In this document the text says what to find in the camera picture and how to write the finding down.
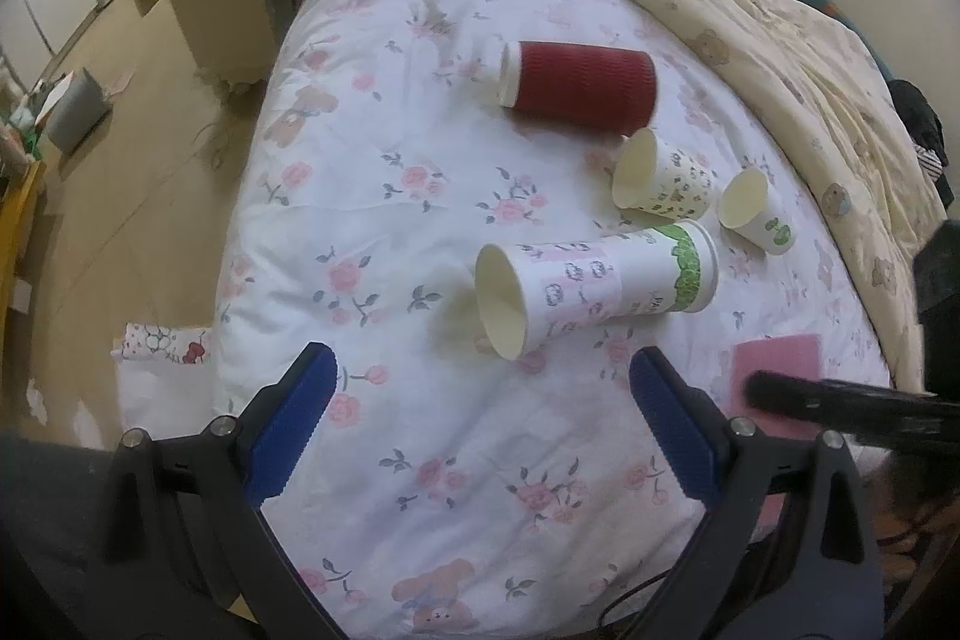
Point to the cartoon printed white cloth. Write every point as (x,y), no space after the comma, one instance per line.
(165,344)

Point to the dark clothes pile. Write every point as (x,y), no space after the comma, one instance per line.
(922,123)

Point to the white cabinet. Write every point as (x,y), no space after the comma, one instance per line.
(45,3)

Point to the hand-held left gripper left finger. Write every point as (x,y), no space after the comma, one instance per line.
(292,422)

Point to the pink flat pad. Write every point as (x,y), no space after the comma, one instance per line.
(780,359)

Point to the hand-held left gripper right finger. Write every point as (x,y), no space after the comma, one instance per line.
(675,430)

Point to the red ribbed paper cup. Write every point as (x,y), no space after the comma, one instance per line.
(585,85)

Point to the green patterned paper cup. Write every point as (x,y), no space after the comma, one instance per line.
(671,179)

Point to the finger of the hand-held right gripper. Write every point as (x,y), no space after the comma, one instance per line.
(840,404)

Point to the tall pink printed paper cup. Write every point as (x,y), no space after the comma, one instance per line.
(592,287)

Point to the grey floor bin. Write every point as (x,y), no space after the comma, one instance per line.
(79,111)

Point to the floral white bed sheet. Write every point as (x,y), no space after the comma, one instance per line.
(420,175)

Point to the yellow side table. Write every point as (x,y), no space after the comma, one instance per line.
(16,205)

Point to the small white paper cup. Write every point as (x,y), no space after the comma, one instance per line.
(757,212)

